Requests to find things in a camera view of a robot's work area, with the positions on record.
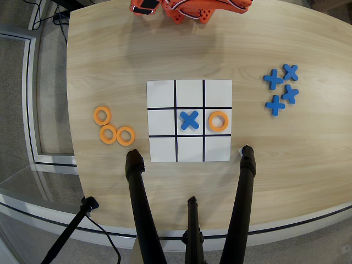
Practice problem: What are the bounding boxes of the orange foam ring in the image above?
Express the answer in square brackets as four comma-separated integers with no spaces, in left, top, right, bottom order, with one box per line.
[116,125,136,146]
[208,111,229,132]
[92,106,113,126]
[99,124,118,145]

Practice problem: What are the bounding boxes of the blue foam cross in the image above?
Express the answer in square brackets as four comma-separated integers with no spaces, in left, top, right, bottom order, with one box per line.
[180,110,200,130]
[282,63,299,82]
[265,95,286,117]
[280,84,300,105]
[263,68,284,91]

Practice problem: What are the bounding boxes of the white tic-tac-toe grid sheet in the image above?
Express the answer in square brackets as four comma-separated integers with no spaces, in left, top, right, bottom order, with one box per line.
[146,79,233,163]

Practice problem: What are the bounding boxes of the thin black tripod leg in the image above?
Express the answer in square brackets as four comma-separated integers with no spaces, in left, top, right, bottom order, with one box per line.
[181,196,206,264]

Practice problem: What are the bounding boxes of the black stand pole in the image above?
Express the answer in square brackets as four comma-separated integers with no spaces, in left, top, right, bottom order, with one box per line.
[40,196,100,264]

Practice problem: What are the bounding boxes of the black stand cable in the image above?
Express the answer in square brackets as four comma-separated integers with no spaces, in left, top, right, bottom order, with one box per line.
[84,213,122,264]

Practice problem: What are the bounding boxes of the white metal glass frame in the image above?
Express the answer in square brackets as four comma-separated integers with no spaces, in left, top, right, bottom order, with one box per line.
[0,29,79,168]

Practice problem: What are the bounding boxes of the white curved base rail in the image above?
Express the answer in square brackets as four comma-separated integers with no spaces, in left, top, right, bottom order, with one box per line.
[0,192,352,252]

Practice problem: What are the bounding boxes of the black floor cable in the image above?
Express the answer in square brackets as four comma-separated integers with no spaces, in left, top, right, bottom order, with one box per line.
[27,0,69,45]

